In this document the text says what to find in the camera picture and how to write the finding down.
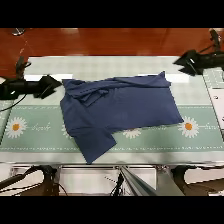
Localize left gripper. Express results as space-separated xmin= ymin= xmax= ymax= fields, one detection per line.
xmin=30 ymin=74 xmax=63 ymax=100

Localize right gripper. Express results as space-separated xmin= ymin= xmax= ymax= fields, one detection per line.
xmin=172 ymin=49 xmax=210 ymax=77

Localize blue shirt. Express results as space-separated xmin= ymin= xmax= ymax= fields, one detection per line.
xmin=59 ymin=70 xmax=185 ymax=165

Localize black cable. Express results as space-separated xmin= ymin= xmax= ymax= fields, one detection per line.
xmin=52 ymin=179 xmax=70 ymax=197
xmin=0 ymin=93 xmax=28 ymax=113
xmin=104 ymin=172 xmax=126 ymax=197

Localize silver frame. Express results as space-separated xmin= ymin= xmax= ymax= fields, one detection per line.
xmin=0 ymin=162 xmax=224 ymax=197

